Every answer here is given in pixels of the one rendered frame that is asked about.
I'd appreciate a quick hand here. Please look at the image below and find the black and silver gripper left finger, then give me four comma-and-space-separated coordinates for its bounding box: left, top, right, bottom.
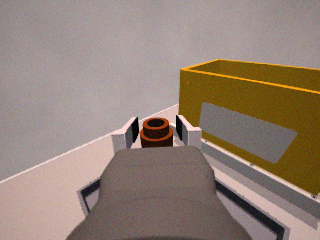
111, 117, 139, 155

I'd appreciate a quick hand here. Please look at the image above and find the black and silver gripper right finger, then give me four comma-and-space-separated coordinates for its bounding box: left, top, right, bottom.
176, 115, 202, 151

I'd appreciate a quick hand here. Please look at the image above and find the yellow open-top crate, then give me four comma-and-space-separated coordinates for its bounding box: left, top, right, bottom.
178, 59, 320, 196

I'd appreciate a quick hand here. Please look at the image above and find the brown glass bottle with blue label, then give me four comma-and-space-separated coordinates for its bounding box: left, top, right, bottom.
140, 117, 173, 148

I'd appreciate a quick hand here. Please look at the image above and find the grey rectangular tray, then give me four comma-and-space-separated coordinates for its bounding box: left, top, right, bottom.
76, 176, 290, 240

